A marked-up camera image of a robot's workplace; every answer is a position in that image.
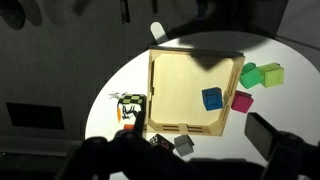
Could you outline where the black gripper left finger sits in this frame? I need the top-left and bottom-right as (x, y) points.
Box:
(71, 99), (183, 180)

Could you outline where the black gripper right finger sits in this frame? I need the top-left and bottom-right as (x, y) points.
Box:
(244, 112), (320, 180)

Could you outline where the blue block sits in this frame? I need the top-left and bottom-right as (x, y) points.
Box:
(201, 87), (224, 112)

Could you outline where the pink block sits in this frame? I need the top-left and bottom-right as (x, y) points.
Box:
(231, 90), (255, 114)

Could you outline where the gray block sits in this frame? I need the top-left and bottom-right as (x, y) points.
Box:
(173, 134), (196, 158)

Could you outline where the lime green block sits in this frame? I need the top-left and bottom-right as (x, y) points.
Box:
(258, 62), (285, 89)

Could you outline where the white printed cube checkered side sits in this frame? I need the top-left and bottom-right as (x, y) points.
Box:
(108, 91), (148, 123)

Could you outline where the black cube with red mark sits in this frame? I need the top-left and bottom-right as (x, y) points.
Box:
(148, 133), (176, 152)

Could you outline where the light wooden tray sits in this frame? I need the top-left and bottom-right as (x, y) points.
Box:
(146, 45), (245, 137)

